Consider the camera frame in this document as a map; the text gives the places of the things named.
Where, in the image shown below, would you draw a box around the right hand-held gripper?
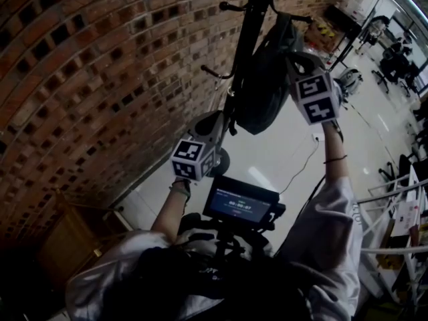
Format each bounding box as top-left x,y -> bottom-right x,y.
285,51 -> 344,127

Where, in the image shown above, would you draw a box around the white tube rack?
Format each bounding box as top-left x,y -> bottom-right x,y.
356,171 -> 428,309

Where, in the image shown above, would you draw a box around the black office chair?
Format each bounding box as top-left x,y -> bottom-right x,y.
377,152 -> 414,184

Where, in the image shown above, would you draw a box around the black backpack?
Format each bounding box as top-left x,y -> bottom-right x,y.
233,11 -> 307,136

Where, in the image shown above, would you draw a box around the thin floor cable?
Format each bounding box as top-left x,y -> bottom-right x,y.
279,140 -> 318,195

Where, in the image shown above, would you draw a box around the person's left forearm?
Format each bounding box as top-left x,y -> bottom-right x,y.
149,179 -> 192,245

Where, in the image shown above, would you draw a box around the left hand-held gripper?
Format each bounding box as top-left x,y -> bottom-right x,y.
170,110 -> 225,183

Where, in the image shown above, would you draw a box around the black chest monitor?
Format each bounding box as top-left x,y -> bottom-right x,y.
202,175 -> 288,231

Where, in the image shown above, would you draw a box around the black monitor mount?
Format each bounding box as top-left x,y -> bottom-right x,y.
177,212 -> 277,263

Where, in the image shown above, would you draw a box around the person's right forearm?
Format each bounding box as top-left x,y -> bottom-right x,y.
322,120 -> 351,184

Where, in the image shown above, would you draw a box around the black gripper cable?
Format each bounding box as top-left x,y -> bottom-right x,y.
297,175 -> 327,220

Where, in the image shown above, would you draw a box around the black frame table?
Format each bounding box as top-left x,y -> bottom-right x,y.
326,3 -> 364,72

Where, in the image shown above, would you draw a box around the wooden cabinet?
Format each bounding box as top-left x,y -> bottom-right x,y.
35,187 -> 134,296

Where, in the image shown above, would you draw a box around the green left wrist band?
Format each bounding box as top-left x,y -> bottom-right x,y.
169,178 -> 191,199

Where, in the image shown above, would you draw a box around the black coat rack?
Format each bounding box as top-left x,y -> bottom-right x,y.
200,0 -> 334,180

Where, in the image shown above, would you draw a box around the white floor device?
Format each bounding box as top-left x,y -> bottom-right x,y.
336,67 -> 364,96

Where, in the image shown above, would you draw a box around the cardboard boxes with striped tape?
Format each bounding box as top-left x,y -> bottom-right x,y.
306,20 -> 337,51

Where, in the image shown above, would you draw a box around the black chest vest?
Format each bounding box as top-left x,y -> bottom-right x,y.
133,245 -> 312,321

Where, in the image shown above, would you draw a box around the dark right wrist band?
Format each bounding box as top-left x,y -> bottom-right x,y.
323,154 -> 348,165

